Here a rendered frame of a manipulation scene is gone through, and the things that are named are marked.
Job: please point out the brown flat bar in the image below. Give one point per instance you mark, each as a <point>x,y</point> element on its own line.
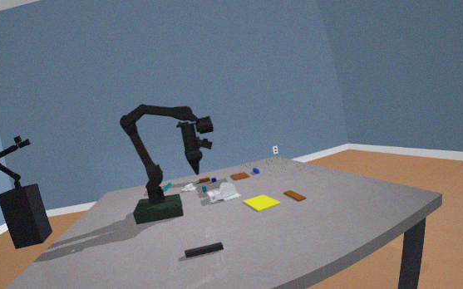
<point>295,195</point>

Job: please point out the orange flat rectangular plate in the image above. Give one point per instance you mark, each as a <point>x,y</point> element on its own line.
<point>239,176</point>

